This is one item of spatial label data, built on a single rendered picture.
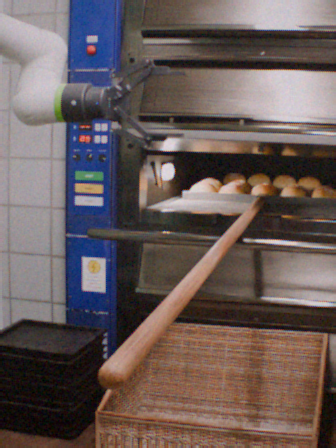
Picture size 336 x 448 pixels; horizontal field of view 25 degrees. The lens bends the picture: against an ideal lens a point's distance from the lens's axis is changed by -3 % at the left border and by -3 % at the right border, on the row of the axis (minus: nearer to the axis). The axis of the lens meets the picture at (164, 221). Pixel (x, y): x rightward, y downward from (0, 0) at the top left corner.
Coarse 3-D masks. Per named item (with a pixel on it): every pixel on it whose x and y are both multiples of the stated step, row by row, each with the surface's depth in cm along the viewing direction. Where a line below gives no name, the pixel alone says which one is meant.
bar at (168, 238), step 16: (112, 240) 192; (128, 240) 191; (144, 240) 190; (160, 240) 188; (176, 240) 187; (192, 240) 186; (208, 240) 185; (240, 240) 183; (256, 240) 182; (272, 240) 181; (288, 240) 181
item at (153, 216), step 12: (144, 216) 228; (156, 216) 227; (168, 216) 226; (180, 216) 225; (192, 216) 224; (204, 216) 223; (216, 216) 222; (228, 216) 221; (240, 216) 220; (264, 216) 220; (276, 216) 220; (288, 216) 221; (252, 228) 220; (264, 228) 219; (276, 228) 218; (288, 228) 217; (300, 228) 216; (312, 228) 215; (324, 228) 214
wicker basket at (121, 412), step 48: (192, 336) 224; (240, 336) 221; (288, 336) 217; (144, 384) 225; (192, 384) 222; (240, 384) 219; (288, 384) 215; (96, 432) 186; (144, 432) 183; (192, 432) 179; (240, 432) 176; (288, 432) 173
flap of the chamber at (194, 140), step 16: (160, 144) 219; (176, 144) 217; (192, 144) 214; (208, 144) 212; (224, 144) 210; (240, 144) 208; (256, 144) 206; (272, 144) 203; (288, 144) 201; (304, 144) 199; (320, 144) 197
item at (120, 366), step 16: (256, 208) 219; (240, 224) 185; (224, 240) 160; (208, 256) 142; (192, 272) 128; (208, 272) 134; (176, 288) 117; (192, 288) 120; (160, 304) 108; (176, 304) 109; (160, 320) 99; (144, 336) 92; (160, 336) 97; (128, 352) 85; (144, 352) 89; (112, 368) 80; (128, 368) 82; (112, 384) 80
